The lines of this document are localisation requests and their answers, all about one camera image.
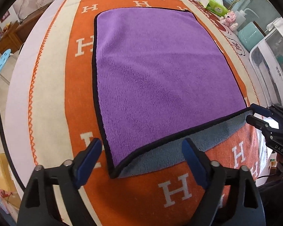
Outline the white countertop dish cabinet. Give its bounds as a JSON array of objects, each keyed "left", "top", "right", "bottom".
[{"left": 249, "top": 17, "right": 283, "bottom": 108}]

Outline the pink block flower toy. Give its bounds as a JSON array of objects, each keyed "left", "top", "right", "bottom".
[{"left": 220, "top": 11, "right": 239, "bottom": 32}]

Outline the white printed tablecloth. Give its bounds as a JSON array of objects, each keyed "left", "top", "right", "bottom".
[{"left": 3, "top": 0, "right": 274, "bottom": 226}]

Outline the black cable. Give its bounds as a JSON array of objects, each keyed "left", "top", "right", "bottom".
[{"left": 0, "top": 91, "right": 26, "bottom": 191}]

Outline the brown wooden TV cabinet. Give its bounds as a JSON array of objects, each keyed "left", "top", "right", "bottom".
[{"left": 0, "top": 5, "right": 49, "bottom": 54}]

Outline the orange H-pattern table runner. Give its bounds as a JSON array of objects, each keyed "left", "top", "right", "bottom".
[{"left": 28, "top": 0, "right": 261, "bottom": 226}]

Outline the blue round plastic stool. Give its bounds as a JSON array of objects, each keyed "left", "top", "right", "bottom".
[{"left": 0, "top": 49, "right": 18, "bottom": 85}]

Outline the green tissue pack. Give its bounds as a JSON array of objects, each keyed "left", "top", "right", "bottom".
[{"left": 200, "top": 0, "right": 229, "bottom": 17}]

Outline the white plastic squeeze bottle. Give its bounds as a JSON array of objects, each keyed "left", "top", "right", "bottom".
[{"left": 234, "top": 8, "right": 260, "bottom": 27}]

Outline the yellow plastic stool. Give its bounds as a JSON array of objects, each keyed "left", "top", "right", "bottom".
[{"left": 0, "top": 153, "right": 16, "bottom": 192}]

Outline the teal plastic jug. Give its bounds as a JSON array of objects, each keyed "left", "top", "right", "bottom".
[{"left": 238, "top": 21, "right": 266, "bottom": 52}]

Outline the purple and grey towel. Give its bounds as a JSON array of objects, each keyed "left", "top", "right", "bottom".
[{"left": 92, "top": 7, "right": 250, "bottom": 179}]

